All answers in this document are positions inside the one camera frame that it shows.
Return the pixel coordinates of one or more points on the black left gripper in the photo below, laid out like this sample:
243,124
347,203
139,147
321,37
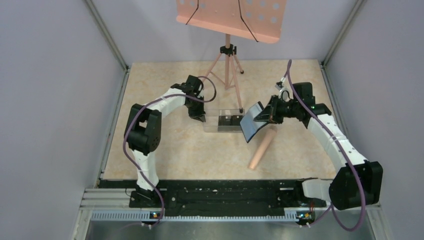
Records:
199,113

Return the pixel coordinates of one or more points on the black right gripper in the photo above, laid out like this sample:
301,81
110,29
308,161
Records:
270,111

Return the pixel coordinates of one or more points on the pink toy microphone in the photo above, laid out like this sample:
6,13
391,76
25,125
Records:
270,134

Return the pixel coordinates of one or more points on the black leather card holder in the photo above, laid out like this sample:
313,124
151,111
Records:
249,126

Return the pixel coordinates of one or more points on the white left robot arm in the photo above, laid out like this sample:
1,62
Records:
143,130

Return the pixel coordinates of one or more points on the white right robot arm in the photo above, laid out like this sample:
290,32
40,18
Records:
357,182

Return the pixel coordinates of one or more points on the black VIP card right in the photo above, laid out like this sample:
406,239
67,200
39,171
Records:
236,120

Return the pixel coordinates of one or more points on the clear acrylic tray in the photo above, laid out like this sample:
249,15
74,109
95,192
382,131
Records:
210,126

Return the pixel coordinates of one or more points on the pink music stand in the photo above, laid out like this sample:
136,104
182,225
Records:
257,20

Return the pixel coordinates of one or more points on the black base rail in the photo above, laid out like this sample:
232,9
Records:
219,198

